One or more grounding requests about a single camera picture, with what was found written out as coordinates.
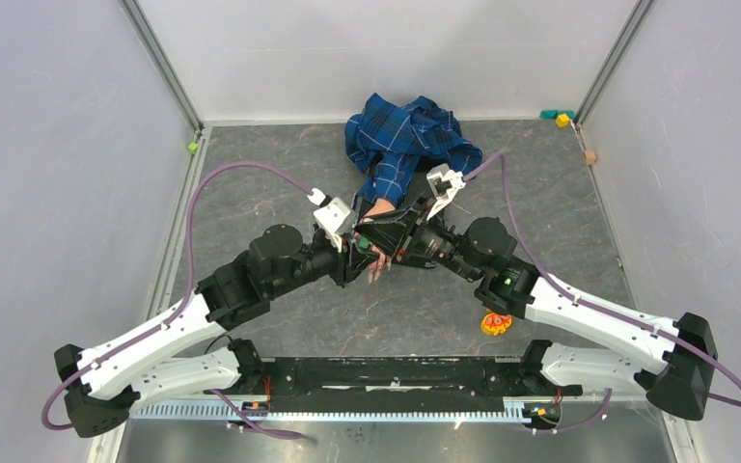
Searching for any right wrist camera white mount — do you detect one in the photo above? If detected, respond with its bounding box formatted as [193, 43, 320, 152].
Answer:
[425, 164, 466, 220]

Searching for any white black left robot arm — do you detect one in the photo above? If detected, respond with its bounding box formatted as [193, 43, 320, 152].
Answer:
[54, 224, 380, 438]

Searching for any white slotted cable rail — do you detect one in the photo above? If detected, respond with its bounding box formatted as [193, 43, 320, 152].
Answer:
[130, 398, 532, 423]

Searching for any teal block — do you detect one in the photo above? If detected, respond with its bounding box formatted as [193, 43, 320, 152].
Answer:
[539, 109, 576, 120]

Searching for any blue plaid shirt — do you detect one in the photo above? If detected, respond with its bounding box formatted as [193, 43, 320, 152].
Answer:
[344, 94, 483, 206]

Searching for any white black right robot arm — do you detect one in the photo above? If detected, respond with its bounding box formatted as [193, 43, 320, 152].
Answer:
[355, 199, 718, 421]

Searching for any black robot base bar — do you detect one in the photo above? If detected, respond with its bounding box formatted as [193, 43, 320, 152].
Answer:
[225, 340, 583, 414]

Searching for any black ribbed block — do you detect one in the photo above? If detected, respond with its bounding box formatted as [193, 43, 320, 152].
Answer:
[352, 152, 442, 222]

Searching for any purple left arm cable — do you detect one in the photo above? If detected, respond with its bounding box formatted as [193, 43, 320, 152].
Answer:
[41, 160, 316, 432]

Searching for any white cap nail polish bottle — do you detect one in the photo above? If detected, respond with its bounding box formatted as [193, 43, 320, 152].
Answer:
[357, 237, 371, 250]

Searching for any yellow cube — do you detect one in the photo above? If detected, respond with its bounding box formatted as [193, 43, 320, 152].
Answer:
[555, 112, 571, 127]

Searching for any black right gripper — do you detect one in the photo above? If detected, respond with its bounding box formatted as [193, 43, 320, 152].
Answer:
[356, 192, 480, 283]

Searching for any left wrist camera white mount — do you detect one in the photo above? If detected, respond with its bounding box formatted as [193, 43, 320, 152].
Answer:
[308, 188, 356, 253]

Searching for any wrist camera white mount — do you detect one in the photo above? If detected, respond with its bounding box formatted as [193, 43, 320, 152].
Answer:
[308, 188, 356, 253]
[425, 164, 466, 220]

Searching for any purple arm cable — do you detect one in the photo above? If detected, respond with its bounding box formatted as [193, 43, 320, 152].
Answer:
[41, 160, 316, 432]
[462, 150, 741, 410]

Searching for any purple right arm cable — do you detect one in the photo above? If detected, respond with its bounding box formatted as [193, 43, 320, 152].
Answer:
[462, 150, 741, 410]

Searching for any fake hand with painted nails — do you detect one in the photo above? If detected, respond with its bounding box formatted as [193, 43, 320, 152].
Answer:
[360, 198, 398, 286]

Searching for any yellow orange toy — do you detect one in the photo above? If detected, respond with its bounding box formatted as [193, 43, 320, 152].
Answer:
[480, 311, 512, 337]

